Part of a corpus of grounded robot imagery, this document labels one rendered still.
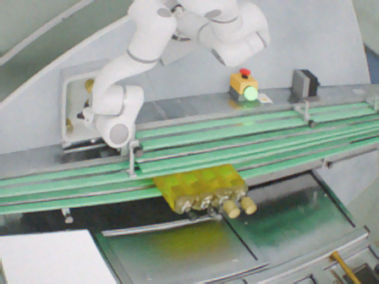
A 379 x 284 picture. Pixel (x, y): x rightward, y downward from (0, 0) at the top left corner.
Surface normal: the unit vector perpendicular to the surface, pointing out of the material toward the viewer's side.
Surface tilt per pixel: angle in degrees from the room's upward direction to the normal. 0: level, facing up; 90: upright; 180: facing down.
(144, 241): 90
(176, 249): 90
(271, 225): 90
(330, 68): 0
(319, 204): 90
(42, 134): 0
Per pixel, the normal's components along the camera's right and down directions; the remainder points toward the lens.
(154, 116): 0.09, -0.84
